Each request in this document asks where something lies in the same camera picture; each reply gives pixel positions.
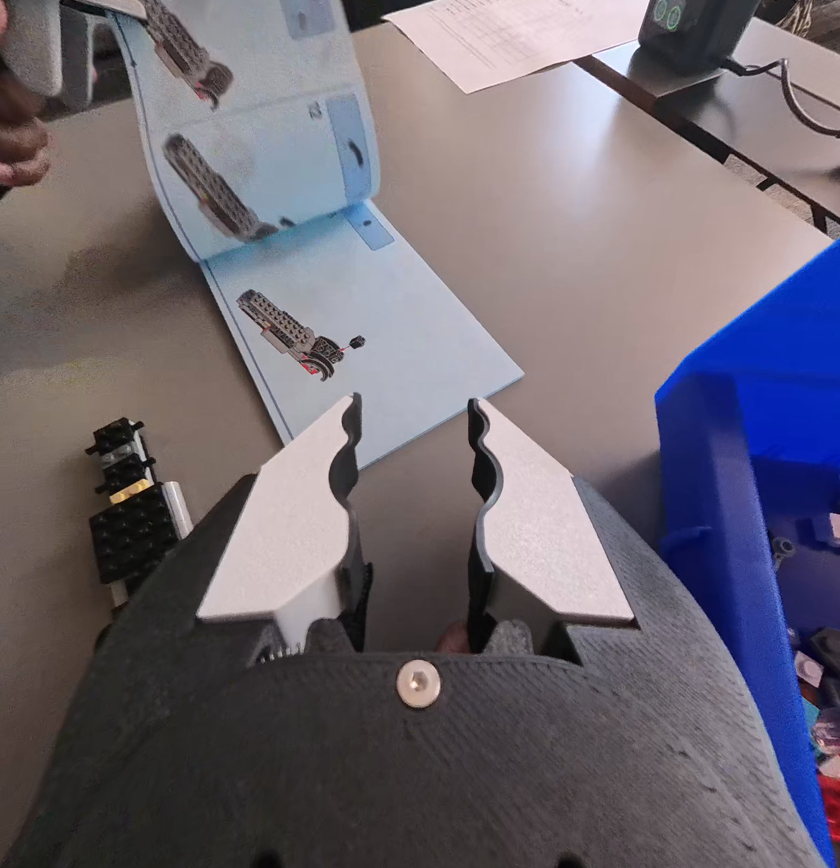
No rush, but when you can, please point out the white paper sheet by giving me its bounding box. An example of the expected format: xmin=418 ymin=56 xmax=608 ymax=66
xmin=382 ymin=0 xmax=643 ymax=94

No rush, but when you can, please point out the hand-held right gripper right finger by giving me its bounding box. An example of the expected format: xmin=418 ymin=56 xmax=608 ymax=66
xmin=466 ymin=397 xmax=638 ymax=655

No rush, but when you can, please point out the blue plastic bin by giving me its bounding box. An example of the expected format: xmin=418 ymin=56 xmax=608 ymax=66
xmin=653 ymin=231 xmax=840 ymax=868

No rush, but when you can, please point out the grey adjoining desk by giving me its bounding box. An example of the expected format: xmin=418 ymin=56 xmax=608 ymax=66
xmin=574 ymin=14 xmax=840 ymax=235

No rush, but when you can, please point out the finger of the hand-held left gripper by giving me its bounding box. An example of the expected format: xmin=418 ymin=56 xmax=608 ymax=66
xmin=3 ymin=0 xmax=64 ymax=98
xmin=59 ymin=0 xmax=150 ymax=113

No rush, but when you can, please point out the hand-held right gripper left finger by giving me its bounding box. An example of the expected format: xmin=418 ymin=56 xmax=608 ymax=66
xmin=196 ymin=393 xmax=375 ymax=655

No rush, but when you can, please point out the brick instruction booklet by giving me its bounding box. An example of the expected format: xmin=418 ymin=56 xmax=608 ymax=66
xmin=110 ymin=0 xmax=526 ymax=470

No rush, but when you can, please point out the grey red brick model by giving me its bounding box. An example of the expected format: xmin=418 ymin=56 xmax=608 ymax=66
xmin=85 ymin=417 xmax=195 ymax=611

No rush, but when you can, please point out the pile of small bricks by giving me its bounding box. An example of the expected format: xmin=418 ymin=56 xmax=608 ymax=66
xmin=772 ymin=475 xmax=840 ymax=868

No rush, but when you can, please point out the black device cable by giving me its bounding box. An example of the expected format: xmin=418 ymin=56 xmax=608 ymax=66
xmin=725 ymin=57 xmax=840 ymax=140

